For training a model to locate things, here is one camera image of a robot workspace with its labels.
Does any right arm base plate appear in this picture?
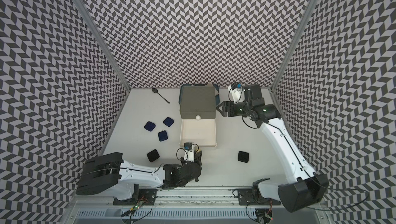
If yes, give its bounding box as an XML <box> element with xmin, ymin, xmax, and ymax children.
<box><xmin>233</xmin><ymin>189</ymin><xmax>282</xmax><ymax>206</ymax></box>

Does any three-tier drawer cabinet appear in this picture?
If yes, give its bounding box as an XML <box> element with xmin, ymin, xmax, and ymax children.
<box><xmin>179</xmin><ymin>84</ymin><xmax>216</xmax><ymax>120</ymax></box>

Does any aluminium corner post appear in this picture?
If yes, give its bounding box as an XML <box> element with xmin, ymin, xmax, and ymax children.
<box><xmin>72</xmin><ymin>0</ymin><xmax>131</xmax><ymax>92</ymax></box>
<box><xmin>270</xmin><ymin>0</ymin><xmax>319</xmax><ymax>92</ymax></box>

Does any navy brooch box one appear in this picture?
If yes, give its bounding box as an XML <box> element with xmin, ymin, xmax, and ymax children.
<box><xmin>143</xmin><ymin>122</ymin><xmax>156</xmax><ymax>132</ymax></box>

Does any front aluminium rail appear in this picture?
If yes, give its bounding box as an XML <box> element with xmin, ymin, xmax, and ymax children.
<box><xmin>61</xmin><ymin>187</ymin><xmax>334</xmax><ymax>224</ymax></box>

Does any navy brooch box two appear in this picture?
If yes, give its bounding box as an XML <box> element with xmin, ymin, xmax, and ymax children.
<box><xmin>163</xmin><ymin>117</ymin><xmax>174</xmax><ymax>127</ymax></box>

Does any navy brooch box three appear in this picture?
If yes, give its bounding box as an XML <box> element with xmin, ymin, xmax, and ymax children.
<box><xmin>158</xmin><ymin>130</ymin><xmax>168</xmax><ymax>142</ymax></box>

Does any black spoon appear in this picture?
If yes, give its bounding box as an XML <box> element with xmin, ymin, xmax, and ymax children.
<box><xmin>152</xmin><ymin>88</ymin><xmax>170</xmax><ymax>104</ymax></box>

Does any blue tray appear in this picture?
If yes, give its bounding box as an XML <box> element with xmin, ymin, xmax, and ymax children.
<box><xmin>213</xmin><ymin>84</ymin><xmax>220</xmax><ymax>105</ymax></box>

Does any aluminium corner post left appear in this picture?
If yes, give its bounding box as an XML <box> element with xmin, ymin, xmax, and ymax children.
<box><xmin>72</xmin><ymin>0</ymin><xmax>131</xmax><ymax>92</ymax></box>

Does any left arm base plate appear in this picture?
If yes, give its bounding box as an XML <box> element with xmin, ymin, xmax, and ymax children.
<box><xmin>112</xmin><ymin>189</ymin><xmax>158</xmax><ymax>206</ymax></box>

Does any aluminium corner post right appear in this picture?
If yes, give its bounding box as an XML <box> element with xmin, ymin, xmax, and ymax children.
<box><xmin>270</xmin><ymin>0</ymin><xmax>319</xmax><ymax>92</ymax></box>

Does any black brooch box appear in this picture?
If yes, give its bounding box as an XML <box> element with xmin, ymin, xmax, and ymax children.
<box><xmin>237</xmin><ymin>151</ymin><xmax>250</xmax><ymax>163</ymax></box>
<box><xmin>146</xmin><ymin>149</ymin><xmax>160</xmax><ymax>163</ymax></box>

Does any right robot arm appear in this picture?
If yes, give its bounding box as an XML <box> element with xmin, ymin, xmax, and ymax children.
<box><xmin>216</xmin><ymin>82</ymin><xmax>329</xmax><ymax>213</ymax></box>

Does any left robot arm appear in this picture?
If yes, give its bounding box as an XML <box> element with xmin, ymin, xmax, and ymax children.
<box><xmin>75</xmin><ymin>148</ymin><xmax>202</xmax><ymax>201</ymax></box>

